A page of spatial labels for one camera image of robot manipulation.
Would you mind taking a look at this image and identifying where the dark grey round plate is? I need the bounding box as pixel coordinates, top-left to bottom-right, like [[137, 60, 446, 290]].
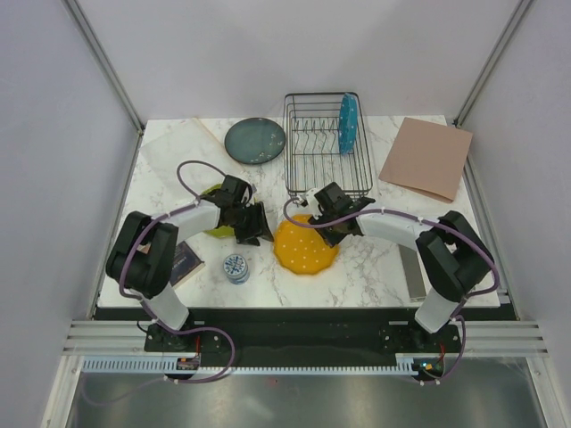
[[224, 118, 286, 165]]

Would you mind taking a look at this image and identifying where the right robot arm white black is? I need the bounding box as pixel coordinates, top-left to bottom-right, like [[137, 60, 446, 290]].
[[304, 183, 497, 351]]

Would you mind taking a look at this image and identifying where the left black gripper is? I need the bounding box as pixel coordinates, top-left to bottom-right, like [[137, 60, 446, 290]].
[[228, 202, 274, 247]]

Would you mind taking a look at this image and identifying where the green polka dot plate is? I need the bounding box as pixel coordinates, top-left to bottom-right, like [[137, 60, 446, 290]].
[[201, 183, 235, 239]]

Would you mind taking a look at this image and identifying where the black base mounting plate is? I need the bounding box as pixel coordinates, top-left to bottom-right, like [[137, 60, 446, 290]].
[[145, 309, 460, 366]]

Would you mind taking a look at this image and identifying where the orange polka dot plate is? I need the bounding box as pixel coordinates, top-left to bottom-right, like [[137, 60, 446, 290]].
[[273, 220, 339, 275]]

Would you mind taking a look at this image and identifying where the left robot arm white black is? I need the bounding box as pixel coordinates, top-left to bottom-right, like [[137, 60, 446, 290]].
[[105, 176, 274, 350]]

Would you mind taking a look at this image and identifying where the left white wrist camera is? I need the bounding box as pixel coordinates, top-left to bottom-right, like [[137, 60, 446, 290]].
[[243, 184, 256, 201]]

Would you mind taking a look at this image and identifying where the black wire dish rack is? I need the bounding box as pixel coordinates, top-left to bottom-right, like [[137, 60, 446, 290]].
[[282, 92, 373, 199]]

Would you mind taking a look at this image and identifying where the white slotted cable duct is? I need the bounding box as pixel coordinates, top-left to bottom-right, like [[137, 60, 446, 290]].
[[82, 356, 443, 375]]

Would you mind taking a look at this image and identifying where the grey metal bar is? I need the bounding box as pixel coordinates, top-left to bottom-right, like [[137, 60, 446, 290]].
[[398, 245, 426, 302]]

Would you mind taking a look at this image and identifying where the blue polka dot plate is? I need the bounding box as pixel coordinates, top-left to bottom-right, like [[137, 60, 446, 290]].
[[338, 93, 359, 154]]

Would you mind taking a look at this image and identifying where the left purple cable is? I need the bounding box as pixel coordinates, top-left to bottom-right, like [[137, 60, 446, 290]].
[[118, 160, 237, 384]]

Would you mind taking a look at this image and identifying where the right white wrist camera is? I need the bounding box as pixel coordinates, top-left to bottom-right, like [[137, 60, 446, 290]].
[[299, 188, 320, 212]]

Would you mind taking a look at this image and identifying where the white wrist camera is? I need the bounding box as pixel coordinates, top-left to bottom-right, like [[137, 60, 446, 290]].
[[243, 184, 256, 201], [299, 188, 320, 212]]

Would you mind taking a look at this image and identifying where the blue white ceramic cup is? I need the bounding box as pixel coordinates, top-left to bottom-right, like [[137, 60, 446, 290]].
[[222, 254, 250, 284]]

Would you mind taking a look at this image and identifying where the dark hardcover book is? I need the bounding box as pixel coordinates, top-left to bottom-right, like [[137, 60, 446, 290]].
[[170, 242, 204, 289]]

